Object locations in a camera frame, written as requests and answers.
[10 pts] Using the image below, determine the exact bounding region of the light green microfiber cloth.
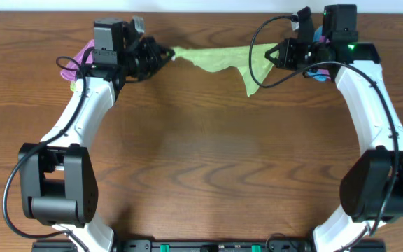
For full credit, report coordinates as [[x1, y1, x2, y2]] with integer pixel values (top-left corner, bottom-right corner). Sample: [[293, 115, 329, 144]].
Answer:
[[172, 43, 276, 97]]

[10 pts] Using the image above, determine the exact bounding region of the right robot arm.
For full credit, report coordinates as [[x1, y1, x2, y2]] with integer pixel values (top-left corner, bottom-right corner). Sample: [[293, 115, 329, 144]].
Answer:
[[265, 4, 403, 251]]

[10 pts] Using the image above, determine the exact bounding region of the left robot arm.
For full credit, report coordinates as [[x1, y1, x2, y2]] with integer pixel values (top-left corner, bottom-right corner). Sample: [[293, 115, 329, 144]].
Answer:
[[13, 16, 174, 251]]

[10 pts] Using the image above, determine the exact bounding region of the blue cloth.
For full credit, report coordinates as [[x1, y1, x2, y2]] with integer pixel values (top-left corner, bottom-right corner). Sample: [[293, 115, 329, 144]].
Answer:
[[305, 26, 323, 81]]

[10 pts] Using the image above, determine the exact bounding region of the large purple cloth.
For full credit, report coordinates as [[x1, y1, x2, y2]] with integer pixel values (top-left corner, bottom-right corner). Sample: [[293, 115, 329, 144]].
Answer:
[[317, 35, 330, 82]]

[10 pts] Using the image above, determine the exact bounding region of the folded green cloth under purple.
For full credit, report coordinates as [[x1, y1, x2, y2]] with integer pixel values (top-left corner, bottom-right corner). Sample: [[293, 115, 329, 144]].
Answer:
[[70, 81, 76, 92]]

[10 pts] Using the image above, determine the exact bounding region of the right black cable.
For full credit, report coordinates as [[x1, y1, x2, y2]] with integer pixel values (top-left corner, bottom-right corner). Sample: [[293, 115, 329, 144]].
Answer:
[[248, 14, 400, 252]]

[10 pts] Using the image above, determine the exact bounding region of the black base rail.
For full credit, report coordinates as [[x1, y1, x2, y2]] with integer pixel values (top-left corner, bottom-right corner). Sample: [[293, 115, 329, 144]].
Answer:
[[31, 239, 387, 252]]

